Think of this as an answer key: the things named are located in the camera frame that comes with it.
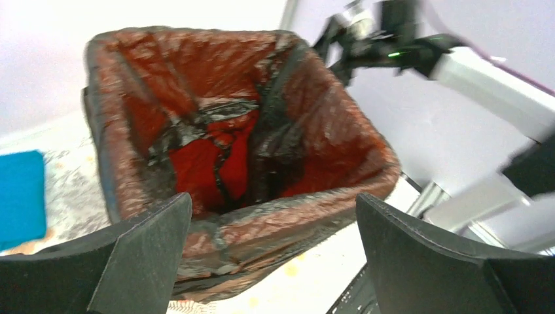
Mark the right aluminium frame post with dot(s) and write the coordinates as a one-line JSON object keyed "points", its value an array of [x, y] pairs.
{"points": [[288, 14]]}

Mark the blue cloth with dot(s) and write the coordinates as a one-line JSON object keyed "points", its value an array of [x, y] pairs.
{"points": [[23, 209]]}

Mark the orange plastic trash bin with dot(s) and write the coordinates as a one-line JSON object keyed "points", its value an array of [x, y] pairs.
{"points": [[213, 168]]}

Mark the black trash bag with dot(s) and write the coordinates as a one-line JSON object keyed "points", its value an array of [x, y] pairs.
{"points": [[155, 89]]}

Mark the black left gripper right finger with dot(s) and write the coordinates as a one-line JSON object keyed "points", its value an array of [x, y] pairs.
{"points": [[419, 268]]}

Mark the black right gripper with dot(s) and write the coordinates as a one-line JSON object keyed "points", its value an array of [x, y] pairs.
{"points": [[356, 29]]}

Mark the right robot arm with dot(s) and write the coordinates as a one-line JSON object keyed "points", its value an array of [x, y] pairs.
{"points": [[453, 62]]}

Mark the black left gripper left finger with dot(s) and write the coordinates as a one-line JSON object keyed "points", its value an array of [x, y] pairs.
{"points": [[129, 267]]}

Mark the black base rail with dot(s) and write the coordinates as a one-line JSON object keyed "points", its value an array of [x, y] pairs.
{"points": [[359, 297]]}

